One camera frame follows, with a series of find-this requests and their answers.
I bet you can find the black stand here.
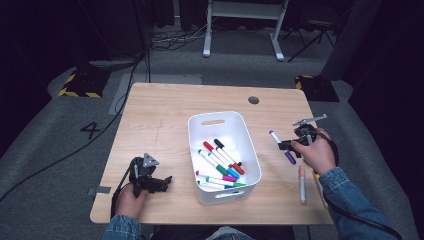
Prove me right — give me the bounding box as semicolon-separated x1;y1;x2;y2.
131;0;152;84

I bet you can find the grey column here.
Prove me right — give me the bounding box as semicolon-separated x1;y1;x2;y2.
319;0;383;82

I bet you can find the bundle of floor cables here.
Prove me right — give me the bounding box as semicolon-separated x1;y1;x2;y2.
149;23;214;52

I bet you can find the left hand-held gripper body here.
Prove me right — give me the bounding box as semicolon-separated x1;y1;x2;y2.
128;153;164;199

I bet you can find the black folding chair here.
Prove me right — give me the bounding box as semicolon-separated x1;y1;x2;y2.
287;9;348;63

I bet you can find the person's leg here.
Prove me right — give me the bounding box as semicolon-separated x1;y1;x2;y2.
203;226;256;240

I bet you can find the white plastic bin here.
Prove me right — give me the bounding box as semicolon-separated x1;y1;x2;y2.
187;110;263;206

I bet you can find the dark blue marker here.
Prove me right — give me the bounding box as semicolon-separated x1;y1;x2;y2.
196;180;235;190

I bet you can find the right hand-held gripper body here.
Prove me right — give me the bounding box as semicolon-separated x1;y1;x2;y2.
292;113;328;148

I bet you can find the yellow marker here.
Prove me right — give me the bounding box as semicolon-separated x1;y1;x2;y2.
311;169;329;209

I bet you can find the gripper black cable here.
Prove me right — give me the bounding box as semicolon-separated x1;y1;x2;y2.
110;158;138;223
311;131;404;240

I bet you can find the red marker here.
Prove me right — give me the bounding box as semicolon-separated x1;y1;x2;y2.
202;140;234;166
229;162;246;176

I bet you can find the light orange marker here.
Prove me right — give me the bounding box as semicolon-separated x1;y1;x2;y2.
298;164;307;205

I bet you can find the person's left hand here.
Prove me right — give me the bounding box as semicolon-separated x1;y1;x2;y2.
114;183;149;221

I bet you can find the white desk frame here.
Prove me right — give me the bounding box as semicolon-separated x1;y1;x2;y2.
202;0;290;62

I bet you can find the person's right hand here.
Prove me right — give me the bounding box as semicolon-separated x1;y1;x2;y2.
290;128;338;177

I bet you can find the light blue marker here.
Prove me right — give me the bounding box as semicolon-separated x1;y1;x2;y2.
207;152;241;180

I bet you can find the magenta marker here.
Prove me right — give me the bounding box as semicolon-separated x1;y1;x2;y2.
195;170;238;183

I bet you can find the purple marker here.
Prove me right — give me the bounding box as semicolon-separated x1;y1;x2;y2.
268;129;298;166

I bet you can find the yellow black striped base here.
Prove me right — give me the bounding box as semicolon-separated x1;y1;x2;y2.
294;74;340;103
58;67;112;99

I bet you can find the long black floor cable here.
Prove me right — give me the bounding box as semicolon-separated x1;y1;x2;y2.
0;49;149;203

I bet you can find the grey stand base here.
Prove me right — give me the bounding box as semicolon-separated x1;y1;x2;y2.
88;58;139;72

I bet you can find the grey tape strip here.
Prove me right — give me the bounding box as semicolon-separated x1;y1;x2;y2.
87;185;112;196

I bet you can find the light green marker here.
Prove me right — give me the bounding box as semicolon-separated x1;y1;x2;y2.
204;176;247;188

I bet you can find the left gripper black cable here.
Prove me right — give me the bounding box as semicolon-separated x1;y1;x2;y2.
110;158;138;223

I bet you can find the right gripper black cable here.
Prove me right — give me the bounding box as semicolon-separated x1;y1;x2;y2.
311;131;404;240

